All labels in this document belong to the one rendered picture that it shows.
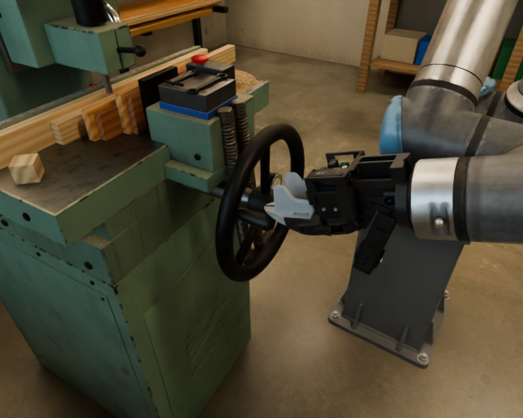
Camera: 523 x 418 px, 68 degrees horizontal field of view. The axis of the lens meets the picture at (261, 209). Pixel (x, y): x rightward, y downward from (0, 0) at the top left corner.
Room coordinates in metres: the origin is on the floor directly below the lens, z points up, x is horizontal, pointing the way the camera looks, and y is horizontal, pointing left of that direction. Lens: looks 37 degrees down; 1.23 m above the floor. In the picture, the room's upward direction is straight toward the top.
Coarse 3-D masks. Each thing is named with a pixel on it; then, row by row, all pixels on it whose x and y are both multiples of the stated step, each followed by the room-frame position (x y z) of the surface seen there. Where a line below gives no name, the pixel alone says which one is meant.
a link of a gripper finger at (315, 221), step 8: (312, 216) 0.39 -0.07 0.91; (288, 224) 0.40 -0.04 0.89; (296, 224) 0.39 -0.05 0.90; (304, 224) 0.38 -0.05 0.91; (312, 224) 0.38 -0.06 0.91; (320, 224) 0.37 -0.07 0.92; (304, 232) 0.38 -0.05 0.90; (312, 232) 0.37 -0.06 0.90; (320, 232) 0.37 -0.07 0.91; (328, 232) 0.36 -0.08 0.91
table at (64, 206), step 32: (256, 96) 0.88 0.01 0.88; (64, 160) 0.56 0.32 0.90; (96, 160) 0.56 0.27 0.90; (128, 160) 0.56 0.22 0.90; (160, 160) 0.59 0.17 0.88; (0, 192) 0.47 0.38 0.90; (32, 192) 0.46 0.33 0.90; (64, 192) 0.46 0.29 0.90; (96, 192) 0.47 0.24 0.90; (128, 192) 0.52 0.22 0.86; (32, 224) 0.44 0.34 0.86; (64, 224) 0.42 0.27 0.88; (96, 224) 0.46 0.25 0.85
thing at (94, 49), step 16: (48, 32) 0.73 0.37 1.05; (64, 32) 0.71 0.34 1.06; (80, 32) 0.69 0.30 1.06; (96, 32) 0.67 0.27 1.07; (112, 32) 0.69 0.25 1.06; (128, 32) 0.72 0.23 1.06; (64, 48) 0.72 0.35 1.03; (80, 48) 0.70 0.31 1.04; (96, 48) 0.67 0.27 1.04; (112, 48) 0.69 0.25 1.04; (64, 64) 0.72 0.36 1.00; (80, 64) 0.70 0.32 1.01; (96, 64) 0.68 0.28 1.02; (112, 64) 0.68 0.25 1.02; (128, 64) 0.71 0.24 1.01
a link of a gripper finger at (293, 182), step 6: (288, 174) 0.46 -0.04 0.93; (294, 174) 0.46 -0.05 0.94; (288, 180) 0.46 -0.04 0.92; (294, 180) 0.45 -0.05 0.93; (300, 180) 0.45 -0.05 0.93; (288, 186) 0.46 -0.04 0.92; (294, 186) 0.45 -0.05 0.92; (300, 186) 0.45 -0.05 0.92; (294, 192) 0.45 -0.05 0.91; (300, 192) 0.45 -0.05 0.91; (300, 198) 0.45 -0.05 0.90; (306, 198) 0.45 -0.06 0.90; (270, 204) 0.46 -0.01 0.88
